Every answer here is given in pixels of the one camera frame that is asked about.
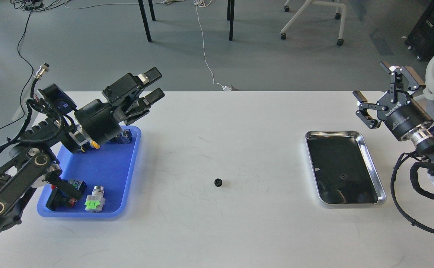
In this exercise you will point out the white wheeled chair base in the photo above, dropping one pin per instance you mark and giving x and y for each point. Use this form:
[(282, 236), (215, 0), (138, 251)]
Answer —
[(335, 26)]

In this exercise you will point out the black red switch block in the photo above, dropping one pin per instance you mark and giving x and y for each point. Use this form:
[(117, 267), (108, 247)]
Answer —
[(56, 200)]

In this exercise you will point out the black cabinet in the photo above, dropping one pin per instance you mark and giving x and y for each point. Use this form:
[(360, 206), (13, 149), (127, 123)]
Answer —
[(421, 39)]

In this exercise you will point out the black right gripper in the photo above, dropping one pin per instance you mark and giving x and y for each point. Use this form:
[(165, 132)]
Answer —
[(397, 109)]

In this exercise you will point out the yellow push button switch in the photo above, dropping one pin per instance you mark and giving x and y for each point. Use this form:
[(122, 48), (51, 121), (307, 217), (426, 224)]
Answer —
[(88, 146)]

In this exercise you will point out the green push button switch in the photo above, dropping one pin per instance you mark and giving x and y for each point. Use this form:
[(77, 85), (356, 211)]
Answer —
[(124, 137)]

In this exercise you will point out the blue plastic tray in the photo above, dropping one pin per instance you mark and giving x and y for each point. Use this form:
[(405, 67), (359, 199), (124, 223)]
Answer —
[(110, 166)]

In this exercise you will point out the silver metal tray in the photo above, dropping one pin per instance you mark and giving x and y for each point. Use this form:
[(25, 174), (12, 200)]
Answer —
[(343, 169)]

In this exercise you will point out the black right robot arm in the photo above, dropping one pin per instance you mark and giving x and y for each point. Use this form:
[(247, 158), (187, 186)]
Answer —
[(421, 173)]

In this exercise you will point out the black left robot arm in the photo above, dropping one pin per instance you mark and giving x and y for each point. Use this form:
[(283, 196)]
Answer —
[(27, 161)]

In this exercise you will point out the grey switch with green block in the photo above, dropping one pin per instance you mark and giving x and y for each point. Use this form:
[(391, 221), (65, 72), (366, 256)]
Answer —
[(96, 201)]

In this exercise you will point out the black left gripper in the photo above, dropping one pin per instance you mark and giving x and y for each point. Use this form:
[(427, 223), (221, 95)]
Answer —
[(96, 118)]

